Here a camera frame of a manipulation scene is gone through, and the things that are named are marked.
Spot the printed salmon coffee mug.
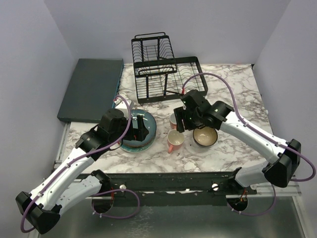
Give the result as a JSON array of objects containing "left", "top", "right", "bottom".
[{"left": 169, "top": 113, "right": 177, "bottom": 129}]

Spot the plain pink mug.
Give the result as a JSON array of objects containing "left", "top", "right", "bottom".
[{"left": 167, "top": 129, "right": 184, "bottom": 154}]

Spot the black wire dish rack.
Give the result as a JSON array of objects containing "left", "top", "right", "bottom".
[{"left": 131, "top": 32, "right": 202, "bottom": 105}]

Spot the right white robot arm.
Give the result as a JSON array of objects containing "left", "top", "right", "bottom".
[{"left": 174, "top": 90, "right": 301, "bottom": 194}]

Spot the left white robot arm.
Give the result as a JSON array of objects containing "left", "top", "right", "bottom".
[{"left": 15, "top": 109, "right": 149, "bottom": 234}]

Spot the blue glazed floral plate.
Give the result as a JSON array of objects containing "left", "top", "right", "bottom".
[{"left": 131, "top": 109, "right": 157, "bottom": 140}]

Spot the teal patterned bottom plate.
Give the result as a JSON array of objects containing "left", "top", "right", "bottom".
[{"left": 121, "top": 136, "right": 156, "bottom": 153}]

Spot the dark bowl beige inside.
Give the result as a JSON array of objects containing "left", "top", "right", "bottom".
[{"left": 193, "top": 127, "right": 218, "bottom": 147}]

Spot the dark grey flat box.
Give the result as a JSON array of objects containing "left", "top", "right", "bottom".
[{"left": 57, "top": 59, "right": 124, "bottom": 123}]

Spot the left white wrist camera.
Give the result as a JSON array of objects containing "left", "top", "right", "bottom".
[{"left": 114, "top": 99, "right": 134, "bottom": 118}]

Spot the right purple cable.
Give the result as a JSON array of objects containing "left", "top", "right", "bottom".
[{"left": 181, "top": 72, "right": 317, "bottom": 215}]

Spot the purple cable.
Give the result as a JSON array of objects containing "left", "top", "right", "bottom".
[
  {"left": 19, "top": 95, "right": 141, "bottom": 234},
  {"left": 181, "top": 72, "right": 317, "bottom": 215}
]

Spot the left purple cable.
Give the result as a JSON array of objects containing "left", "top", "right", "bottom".
[{"left": 19, "top": 95, "right": 141, "bottom": 234}]

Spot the black mounting rail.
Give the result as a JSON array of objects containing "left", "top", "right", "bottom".
[{"left": 91, "top": 170, "right": 256, "bottom": 207}]

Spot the aluminium frame rail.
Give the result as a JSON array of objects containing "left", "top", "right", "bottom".
[{"left": 41, "top": 123, "right": 302, "bottom": 199}]

